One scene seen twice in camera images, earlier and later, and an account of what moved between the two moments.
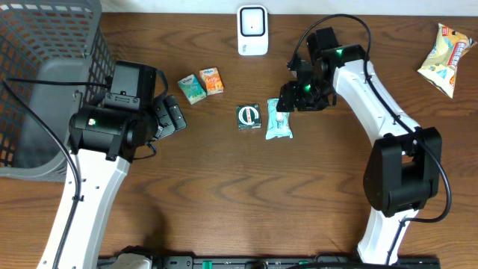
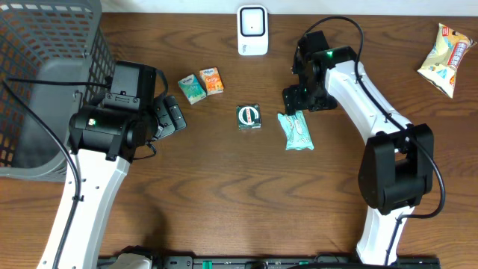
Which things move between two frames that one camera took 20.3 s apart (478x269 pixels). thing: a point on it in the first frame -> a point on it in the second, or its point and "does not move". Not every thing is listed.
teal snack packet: (278, 122) -> (297, 136)
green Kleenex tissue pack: (192, 89) does not move
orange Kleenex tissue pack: (212, 81) does not move
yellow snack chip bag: (439, 69) does not move
